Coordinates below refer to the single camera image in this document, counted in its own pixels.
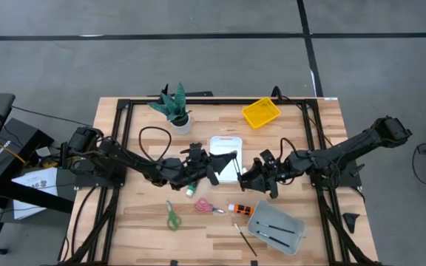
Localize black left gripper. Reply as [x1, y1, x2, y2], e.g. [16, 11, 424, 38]
[172, 151, 238, 190]

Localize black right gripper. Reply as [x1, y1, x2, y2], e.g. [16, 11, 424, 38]
[239, 157, 295, 200]

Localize orange paint bottle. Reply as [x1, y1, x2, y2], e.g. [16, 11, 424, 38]
[227, 202, 254, 217]

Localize green paint bottle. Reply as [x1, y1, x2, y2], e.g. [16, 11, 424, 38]
[185, 180, 200, 198]

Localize thin black paintbrush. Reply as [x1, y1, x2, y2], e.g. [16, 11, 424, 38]
[234, 223, 258, 258]
[256, 231, 291, 248]
[256, 221, 296, 234]

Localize green-handled scissors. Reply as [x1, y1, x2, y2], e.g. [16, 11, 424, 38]
[166, 200, 183, 232]

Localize white plastic bin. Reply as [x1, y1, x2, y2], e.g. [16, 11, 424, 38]
[209, 135, 243, 185]

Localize grey plastic bin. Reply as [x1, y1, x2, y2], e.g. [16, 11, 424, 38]
[247, 199, 307, 256]

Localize yellow mesh basket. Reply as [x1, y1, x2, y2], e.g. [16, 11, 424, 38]
[241, 96, 283, 130]

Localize green plant in white pot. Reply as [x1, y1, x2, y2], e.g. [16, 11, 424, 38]
[147, 81, 193, 136]

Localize white paper sheet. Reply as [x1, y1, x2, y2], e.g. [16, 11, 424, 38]
[11, 166, 59, 221]

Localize black equipment box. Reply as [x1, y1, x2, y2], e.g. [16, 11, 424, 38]
[0, 117, 55, 177]

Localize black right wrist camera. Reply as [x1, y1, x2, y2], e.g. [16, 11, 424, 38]
[260, 149, 279, 166]

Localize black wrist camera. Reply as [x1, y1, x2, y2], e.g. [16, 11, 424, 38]
[189, 142, 204, 160]
[260, 149, 279, 166]

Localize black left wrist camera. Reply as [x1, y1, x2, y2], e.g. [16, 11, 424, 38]
[189, 142, 204, 160]

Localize pink-handled scissors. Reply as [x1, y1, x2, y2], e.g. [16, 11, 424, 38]
[193, 198, 226, 214]

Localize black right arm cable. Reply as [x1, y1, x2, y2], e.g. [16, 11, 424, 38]
[279, 137, 301, 163]

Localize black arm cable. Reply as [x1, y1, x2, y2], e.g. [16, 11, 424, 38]
[138, 126, 172, 163]
[279, 137, 301, 163]

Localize black aluminium table frame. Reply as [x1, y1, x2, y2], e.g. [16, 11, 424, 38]
[55, 96, 384, 266]

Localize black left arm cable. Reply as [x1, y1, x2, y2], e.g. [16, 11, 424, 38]
[138, 126, 172, 163]

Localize black table cable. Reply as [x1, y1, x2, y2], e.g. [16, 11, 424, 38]
[281, 95, 339, 154]

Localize black cable mount bracket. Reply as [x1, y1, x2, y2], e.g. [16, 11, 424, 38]
[271, 85, 284, 103]

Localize black triangular bracket piece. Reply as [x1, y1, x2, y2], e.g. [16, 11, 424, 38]
[342, 212, 361, 234]

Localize thin black floor cable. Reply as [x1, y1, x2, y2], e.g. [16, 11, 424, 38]
[11, 106, 94, 129]

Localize yellow cable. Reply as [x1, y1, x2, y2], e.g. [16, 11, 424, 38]
[0, 140, 27, 166]

